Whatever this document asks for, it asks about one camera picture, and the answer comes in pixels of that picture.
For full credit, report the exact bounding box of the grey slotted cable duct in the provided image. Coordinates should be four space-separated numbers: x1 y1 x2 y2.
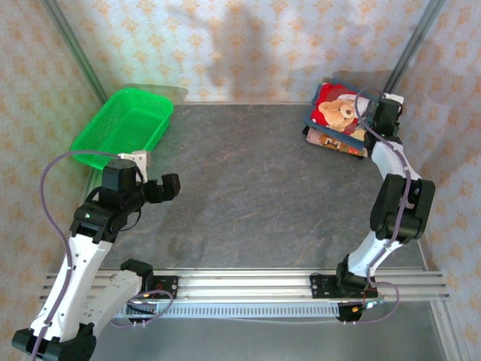
112 303 341 319

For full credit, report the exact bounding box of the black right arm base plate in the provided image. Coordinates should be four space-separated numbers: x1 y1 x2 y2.
310 273 379 301

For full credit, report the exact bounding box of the aluminium mounting rail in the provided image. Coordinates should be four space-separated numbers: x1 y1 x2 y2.
39 268 451 302

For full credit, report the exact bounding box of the aluminium frame post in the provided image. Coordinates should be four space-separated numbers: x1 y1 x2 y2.
431 300 461 361
41 0 112 108
379 0 446 101

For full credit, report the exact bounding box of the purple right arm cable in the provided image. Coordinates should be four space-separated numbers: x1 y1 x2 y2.
354 89 411 325

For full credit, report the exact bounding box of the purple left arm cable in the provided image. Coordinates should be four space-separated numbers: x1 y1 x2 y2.
29 150 176 361

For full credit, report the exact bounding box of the aluminium table back rail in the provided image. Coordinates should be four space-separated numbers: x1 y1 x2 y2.
174 100 313 107

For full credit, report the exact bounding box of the aluminium lower frame post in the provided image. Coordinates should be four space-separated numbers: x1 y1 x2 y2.
431 300 461 361

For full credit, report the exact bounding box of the green plastic basket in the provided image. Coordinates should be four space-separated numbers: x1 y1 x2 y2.
70 87 175 170

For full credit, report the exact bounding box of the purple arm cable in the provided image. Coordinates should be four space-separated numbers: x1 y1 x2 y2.
354 89 411 325
29 150 176 361

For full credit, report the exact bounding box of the red t-shirt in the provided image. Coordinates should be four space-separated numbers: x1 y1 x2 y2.
310 83 377 142

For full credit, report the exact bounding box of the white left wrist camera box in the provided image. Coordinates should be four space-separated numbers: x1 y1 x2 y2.
118 150 150 171

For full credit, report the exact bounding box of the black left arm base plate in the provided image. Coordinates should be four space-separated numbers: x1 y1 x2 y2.
144 275 180 301

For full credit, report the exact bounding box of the pink patterned folded t-shirt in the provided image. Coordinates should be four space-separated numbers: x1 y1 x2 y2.
306 127 370 159

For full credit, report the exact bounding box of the blue folded t-shirt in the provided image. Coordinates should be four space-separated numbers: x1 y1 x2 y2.
303 81 377 148

